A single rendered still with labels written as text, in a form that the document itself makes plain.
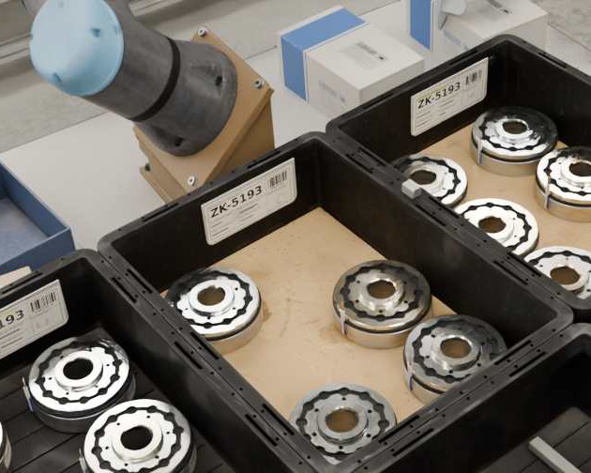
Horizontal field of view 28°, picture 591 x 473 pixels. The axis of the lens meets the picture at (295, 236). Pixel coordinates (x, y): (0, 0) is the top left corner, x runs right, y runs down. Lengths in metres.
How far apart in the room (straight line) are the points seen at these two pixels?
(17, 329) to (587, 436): 0.57
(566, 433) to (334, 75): 0.72
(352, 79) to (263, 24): 1.68
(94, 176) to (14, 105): 1.48
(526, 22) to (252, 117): 0.50
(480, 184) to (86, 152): 0.62
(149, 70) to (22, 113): 1.71
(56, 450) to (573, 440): 0.50
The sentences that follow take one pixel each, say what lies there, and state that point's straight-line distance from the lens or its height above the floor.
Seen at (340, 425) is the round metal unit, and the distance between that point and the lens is 1.14.
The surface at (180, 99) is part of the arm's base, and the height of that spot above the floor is 0.90.
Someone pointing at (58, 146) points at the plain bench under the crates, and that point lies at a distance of 1.77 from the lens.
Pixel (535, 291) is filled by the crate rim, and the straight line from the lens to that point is 1.14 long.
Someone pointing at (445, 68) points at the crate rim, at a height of 0.93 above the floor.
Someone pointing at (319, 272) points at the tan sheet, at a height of 0.83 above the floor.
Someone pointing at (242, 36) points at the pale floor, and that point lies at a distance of 3.30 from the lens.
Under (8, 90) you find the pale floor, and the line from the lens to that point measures 3.23.
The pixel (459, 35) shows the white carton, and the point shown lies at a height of 0.77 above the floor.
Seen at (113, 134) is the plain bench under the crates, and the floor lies 0.70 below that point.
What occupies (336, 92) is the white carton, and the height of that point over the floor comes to 0.76.
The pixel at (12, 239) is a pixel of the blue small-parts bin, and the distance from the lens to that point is 1.62.
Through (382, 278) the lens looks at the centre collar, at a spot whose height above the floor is 0.87.
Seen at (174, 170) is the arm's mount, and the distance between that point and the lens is 1.55.
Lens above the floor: 1.72
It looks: 41 degrees down
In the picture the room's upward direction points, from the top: 5 degrees counter-clockwise
